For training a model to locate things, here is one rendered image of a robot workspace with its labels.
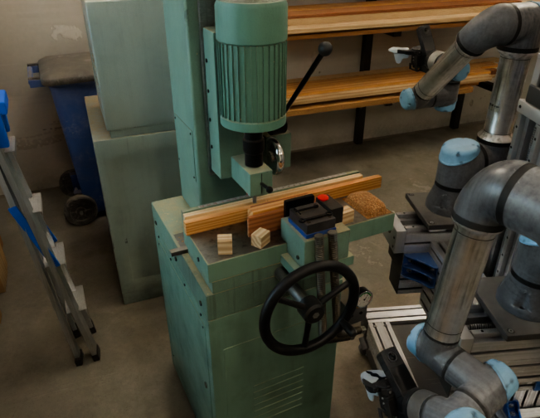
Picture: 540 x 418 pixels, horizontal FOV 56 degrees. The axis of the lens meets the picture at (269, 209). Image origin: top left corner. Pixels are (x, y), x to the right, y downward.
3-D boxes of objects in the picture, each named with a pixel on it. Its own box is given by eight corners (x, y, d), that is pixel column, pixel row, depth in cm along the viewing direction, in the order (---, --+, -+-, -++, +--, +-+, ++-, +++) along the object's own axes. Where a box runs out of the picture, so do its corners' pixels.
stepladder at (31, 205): (67, 373, 215) (-55, 113, 152) (62, 334, 235) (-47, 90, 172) (105, 358, 220) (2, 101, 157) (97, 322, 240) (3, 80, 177)
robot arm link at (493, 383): (474, 338, 104) (438, 371, 100) (525, 374, 96) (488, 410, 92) (473, 361, 108) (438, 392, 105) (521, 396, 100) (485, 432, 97)
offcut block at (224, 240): (232, 246, 136) (231, 233, 134) (232, 254, 133) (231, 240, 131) (218, 247, 136) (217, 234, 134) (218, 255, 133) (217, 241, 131)
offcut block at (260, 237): (260, 238, 140) (260, 226, 138) (270, 241, 138) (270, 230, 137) (250, 245, 137) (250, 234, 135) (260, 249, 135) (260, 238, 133)
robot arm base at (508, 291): (538, 281, 136) (548, 251, 131) (572, 319, 123) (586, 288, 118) (484, 285, 135) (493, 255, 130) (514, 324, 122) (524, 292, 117)
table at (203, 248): (221, 305, 124) (219, 286, 121) (183, 243, 148) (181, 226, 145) (414, 245, 147) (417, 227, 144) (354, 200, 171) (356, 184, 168)
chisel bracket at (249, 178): (250, 201, 140) (250, 174, 136) (231, 182, 151) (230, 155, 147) (274, 196, 143) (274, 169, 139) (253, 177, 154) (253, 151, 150)
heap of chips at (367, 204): (367, 219, 149) (368, 208, 147) (341, 198, 159) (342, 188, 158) (391, 212, 152) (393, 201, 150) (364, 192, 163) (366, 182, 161)
